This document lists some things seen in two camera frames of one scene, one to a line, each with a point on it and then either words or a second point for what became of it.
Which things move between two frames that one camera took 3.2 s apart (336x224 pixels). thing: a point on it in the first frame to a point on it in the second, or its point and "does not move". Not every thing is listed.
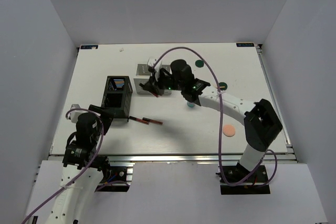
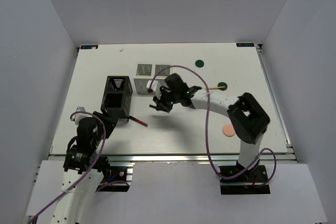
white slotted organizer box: [142, 73] does not move
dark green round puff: [199, 63] does not move
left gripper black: [105, 116] to [109, 121]
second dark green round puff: [222, 84] does not move
